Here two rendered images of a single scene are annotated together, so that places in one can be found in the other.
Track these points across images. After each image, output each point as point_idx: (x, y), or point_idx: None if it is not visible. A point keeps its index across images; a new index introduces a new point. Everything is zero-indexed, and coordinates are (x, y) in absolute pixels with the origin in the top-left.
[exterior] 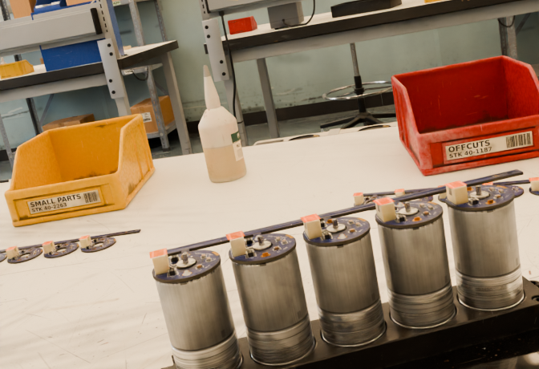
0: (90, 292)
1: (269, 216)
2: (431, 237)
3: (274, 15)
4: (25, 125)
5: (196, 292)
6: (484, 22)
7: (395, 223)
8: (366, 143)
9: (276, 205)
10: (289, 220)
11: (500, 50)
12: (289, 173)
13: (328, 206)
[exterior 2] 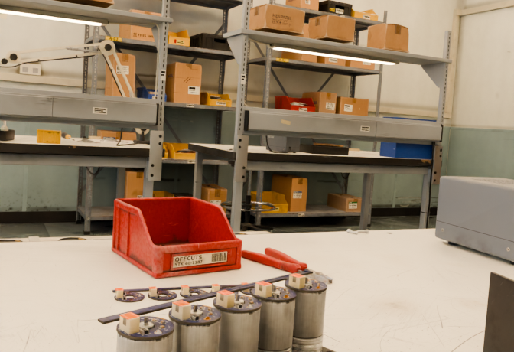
0: None
1: (38, 305)
2: (293, 309)
3: None
4: None
5: (164, 347)
6: (66, 166)
7: (274, 298)
8: (82, 251)
9: (37, 297)
10: (63, 310)
11: (76, 190)
12: (25, 270)
13: (91, 298)
